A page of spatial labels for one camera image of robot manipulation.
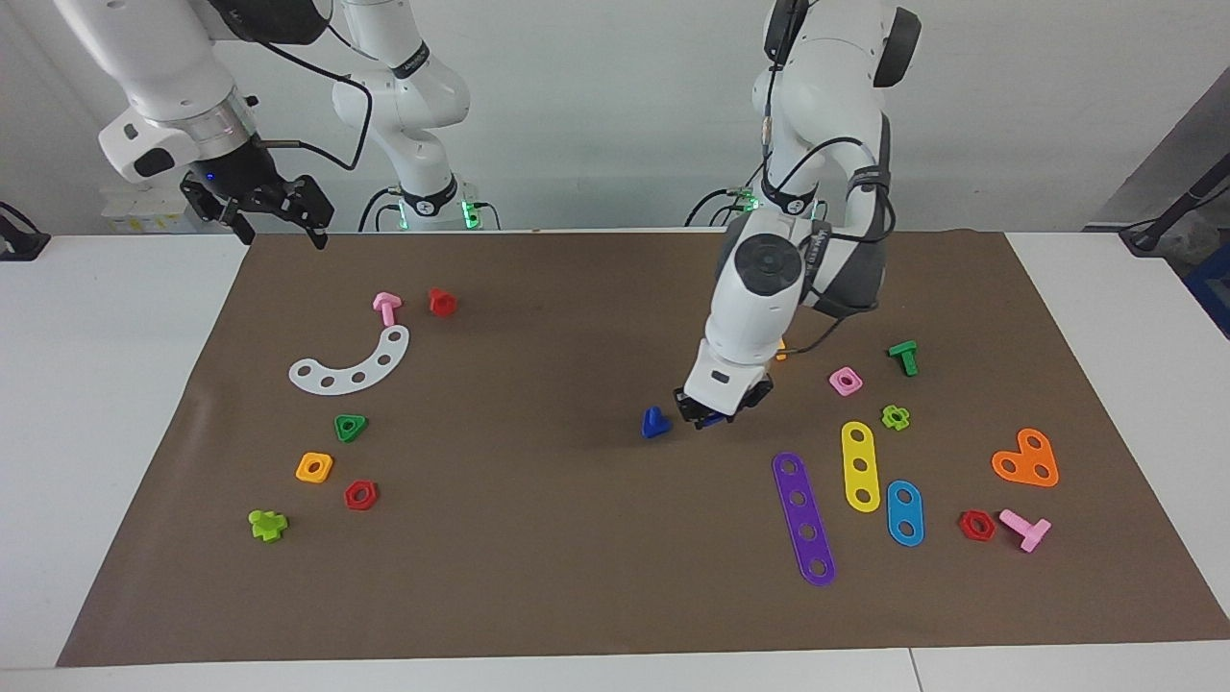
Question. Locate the dark green plastic bolt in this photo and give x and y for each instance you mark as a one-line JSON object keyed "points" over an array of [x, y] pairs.
{"points": [[907, 360]]}

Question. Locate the brown paper mat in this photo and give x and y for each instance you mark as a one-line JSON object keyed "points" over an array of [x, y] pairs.
{"points": [[577, 557]]}

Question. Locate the black pole stand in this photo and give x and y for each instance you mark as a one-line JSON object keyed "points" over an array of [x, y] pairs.
{"points": [[1148, 235]]}

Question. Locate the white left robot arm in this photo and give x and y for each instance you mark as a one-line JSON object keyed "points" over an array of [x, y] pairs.
{"points": [[759, 308]]}

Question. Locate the lime green cross-head bolt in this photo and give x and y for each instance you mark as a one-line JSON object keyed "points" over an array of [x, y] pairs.
{"points": [[266, 526]]}

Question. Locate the orange angled three-hole plate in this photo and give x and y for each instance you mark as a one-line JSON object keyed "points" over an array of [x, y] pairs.
{"points": [[1024, 459]]}

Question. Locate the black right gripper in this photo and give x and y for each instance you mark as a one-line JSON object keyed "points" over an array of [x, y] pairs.
{"points": [[245, 178]]}

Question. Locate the pink plastic bolt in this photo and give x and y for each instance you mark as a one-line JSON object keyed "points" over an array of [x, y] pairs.
{"points": [[386, 309], [1028, 531]]}

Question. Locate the yellow three-hole plate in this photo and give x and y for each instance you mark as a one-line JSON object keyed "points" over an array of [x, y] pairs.
{"points": [[858, 452]]}

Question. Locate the lime green cross nut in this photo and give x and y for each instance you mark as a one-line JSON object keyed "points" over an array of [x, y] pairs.
{"points": [[903, 420]]}

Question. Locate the green triangular plastic nut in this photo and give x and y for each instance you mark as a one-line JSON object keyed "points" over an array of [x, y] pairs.
{"points": [[359, 421]]}

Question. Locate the white cardboard box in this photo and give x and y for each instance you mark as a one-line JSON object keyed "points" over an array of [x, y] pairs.
{"points": [[144, 216]]}

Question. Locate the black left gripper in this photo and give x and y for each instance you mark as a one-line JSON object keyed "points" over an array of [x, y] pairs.
{"points": [[754, 396]]}

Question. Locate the orange square plastic nut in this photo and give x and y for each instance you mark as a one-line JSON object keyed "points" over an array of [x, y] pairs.
{"points": [[302, 473]]}

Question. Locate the blue two-hole plate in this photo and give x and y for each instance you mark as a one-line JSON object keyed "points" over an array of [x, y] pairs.
{"points": [[904, 513]]}

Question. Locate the blue crate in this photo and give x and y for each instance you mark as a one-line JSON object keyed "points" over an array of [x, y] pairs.
{"points": [[1213, 288]]}

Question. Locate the purple four-hole plate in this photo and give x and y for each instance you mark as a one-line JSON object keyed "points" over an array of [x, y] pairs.
{"points": [[803, 516]]}

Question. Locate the blue square plastic nut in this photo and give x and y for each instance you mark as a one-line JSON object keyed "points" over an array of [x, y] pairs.
{"points": [[708, 422]]}

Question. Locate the pink square plastic nut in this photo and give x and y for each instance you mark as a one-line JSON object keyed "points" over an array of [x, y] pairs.
{"points": [[854, 375]]}

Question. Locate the white curved five-hole plate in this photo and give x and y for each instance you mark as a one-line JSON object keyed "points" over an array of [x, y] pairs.
{"points": [[371, 369]]}

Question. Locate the black table clamp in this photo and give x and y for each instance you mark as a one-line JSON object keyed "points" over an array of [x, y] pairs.
{"points": [[19, 245]]}

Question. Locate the blue triangle-head plastic bolt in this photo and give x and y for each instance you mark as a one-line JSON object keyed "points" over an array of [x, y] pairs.
{"points": [[655, 423]]}

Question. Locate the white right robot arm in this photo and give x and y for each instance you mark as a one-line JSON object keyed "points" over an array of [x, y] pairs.
{"points": [[163, 77]]}

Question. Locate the red hexagonal plastic nut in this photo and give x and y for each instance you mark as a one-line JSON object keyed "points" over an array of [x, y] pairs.
{"points": [[988, 527], [372, 495]]}

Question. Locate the red plastic bolt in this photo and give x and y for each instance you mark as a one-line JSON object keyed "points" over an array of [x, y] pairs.
{"points": [[442, 304]]}

